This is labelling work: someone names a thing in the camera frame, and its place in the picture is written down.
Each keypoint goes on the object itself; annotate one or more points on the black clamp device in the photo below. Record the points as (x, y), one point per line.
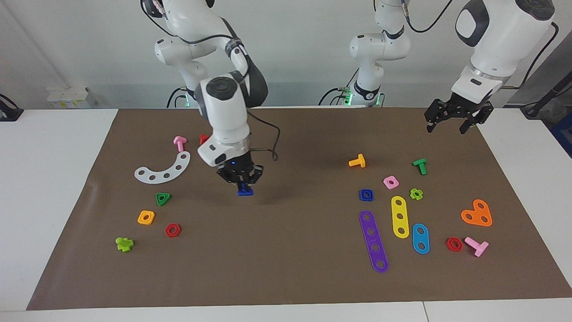
(11, 114)

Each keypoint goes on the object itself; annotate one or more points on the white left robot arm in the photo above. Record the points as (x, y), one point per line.
(500, 40)

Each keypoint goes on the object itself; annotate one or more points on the blue square plastic nut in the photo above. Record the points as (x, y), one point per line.
(362, 195)

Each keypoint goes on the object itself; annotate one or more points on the orange heart-shaped plastic plate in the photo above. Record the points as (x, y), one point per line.
(477, 213)

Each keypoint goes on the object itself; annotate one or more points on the pink plastic bolt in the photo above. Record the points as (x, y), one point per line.
(179, 145)
(480, 247)

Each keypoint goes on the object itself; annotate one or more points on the blue triangular-head plastic bolt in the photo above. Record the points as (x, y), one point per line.
(246, 192)

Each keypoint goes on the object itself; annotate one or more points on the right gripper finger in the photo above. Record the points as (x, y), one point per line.
(232, 177)
(254, 174)

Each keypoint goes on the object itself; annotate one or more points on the dark green plastic bolt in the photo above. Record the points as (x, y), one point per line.
(421, 167)

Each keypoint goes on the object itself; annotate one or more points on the light green cross nut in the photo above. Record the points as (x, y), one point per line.
(413, 194)

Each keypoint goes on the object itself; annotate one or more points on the green triangular plastic nut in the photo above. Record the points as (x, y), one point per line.
(158, 195)

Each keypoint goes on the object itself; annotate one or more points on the light green cross-head bolt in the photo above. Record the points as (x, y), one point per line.
(123, 245)

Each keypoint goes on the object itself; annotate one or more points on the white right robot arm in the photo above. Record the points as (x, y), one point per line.
(223, 116)

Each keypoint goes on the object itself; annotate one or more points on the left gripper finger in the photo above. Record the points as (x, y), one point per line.
(478, 118)
(437, 112)

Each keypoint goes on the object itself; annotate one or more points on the dark grey panel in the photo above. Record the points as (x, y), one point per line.
(552, 77)

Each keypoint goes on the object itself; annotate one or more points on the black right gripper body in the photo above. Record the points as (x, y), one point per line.
(237, 165)

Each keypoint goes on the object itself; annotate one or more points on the yellow three-hole plastic plate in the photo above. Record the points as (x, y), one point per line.
(399, 210)

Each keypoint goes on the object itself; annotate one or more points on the blue box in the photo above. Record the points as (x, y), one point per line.
(565, 134)

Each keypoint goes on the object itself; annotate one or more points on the white curved five-hole plate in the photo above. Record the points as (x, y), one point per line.
(159, 177)

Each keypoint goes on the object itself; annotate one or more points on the brown table mat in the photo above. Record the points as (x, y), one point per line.
(268, 259)

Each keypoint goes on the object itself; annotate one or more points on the orange plastic bolt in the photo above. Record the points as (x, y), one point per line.
(359, 160)

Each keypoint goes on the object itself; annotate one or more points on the blue two-hole plastic plate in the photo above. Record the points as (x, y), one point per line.
(420, 238)

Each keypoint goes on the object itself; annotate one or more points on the white box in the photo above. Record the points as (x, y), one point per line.
(67, 98)

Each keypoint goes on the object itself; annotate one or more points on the red plastic bolt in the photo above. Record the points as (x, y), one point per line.
(203, 139)

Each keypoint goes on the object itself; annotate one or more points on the red hexagonal plastic nut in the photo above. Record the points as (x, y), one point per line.
(168, 230)
(448, 244)

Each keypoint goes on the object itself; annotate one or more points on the pink square plastic nut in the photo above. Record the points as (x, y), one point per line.
(385, 180)

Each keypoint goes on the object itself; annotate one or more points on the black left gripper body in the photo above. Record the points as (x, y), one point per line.
(467, 105)

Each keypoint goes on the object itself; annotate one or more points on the orange square plastic nut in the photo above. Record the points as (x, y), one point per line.
(140, 218)

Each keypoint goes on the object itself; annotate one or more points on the black stand pole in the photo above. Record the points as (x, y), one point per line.
(532, 111)

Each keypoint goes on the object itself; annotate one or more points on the purple four-hole plastic plate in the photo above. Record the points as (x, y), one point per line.
(373, 240)

